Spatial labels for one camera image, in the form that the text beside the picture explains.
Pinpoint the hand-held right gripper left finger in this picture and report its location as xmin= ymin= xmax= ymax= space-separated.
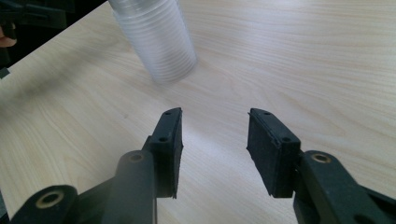
xmin=141 ymin=106 xmax=184 ymax=200

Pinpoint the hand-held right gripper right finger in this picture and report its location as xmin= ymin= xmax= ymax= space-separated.
xmin=246 ymin=107 xmax=303 ymax=200

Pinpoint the stack of clear plastic cups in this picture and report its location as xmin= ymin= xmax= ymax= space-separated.
xmin=107 ymin=0 xmax=199 ymax=84

